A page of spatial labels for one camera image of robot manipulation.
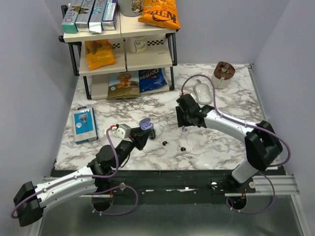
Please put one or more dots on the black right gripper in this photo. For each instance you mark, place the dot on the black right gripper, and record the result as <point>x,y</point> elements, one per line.
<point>181,121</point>

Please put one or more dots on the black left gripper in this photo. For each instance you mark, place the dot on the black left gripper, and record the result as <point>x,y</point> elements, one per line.
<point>141,137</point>

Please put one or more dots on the lavender earbud charging case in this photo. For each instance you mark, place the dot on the lavender earbud charging case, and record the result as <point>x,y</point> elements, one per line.
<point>146,124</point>

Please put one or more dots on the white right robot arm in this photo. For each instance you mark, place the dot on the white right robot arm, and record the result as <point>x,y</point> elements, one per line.
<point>262,147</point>

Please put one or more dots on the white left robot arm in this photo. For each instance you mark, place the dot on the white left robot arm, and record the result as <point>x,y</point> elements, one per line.
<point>31,201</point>

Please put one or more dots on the blue doritos bag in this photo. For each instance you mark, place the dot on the blue doritos bag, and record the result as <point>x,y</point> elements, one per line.
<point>151,79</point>

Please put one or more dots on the tan chips bag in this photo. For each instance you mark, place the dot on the tan chips bag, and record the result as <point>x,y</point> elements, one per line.
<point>124,85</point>

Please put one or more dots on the brown paper cup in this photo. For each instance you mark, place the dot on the brown paper cup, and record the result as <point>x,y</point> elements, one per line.
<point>223,74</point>

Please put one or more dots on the blue razor package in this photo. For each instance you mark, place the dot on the blue razor package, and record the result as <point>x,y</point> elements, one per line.
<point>84,125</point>

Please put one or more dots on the beige tiered shelf rack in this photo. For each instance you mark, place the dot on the beige tiered shelf rack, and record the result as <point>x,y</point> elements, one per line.
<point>161,52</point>

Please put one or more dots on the white printed mug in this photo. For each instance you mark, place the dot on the white printed mug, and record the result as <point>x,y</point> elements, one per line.
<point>137,44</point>

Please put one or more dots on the orange snack bag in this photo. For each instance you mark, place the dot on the orange snack bag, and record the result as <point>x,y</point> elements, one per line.
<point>99,53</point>

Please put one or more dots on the orange kettle chips bag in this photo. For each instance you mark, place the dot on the orange kettle chips bag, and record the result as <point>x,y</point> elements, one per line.
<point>160,13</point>

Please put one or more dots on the purple blue toothpaste box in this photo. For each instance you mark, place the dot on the purple blue toothpaste box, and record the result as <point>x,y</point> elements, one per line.
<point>109,18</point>

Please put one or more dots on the silver blue toothpaste box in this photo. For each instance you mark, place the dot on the silver blue toothpaste box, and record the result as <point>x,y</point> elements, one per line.
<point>95,25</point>

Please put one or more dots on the grey cartoon mug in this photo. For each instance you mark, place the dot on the grey cartoon mug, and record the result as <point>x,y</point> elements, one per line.
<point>131,8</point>

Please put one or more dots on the teal toothpaste box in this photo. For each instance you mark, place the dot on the teal toothpaste box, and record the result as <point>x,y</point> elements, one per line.
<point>68,24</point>

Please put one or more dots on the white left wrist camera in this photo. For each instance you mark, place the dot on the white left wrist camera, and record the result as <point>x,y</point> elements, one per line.
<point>123,131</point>

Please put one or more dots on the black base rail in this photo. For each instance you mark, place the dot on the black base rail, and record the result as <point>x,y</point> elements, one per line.
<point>174,187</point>

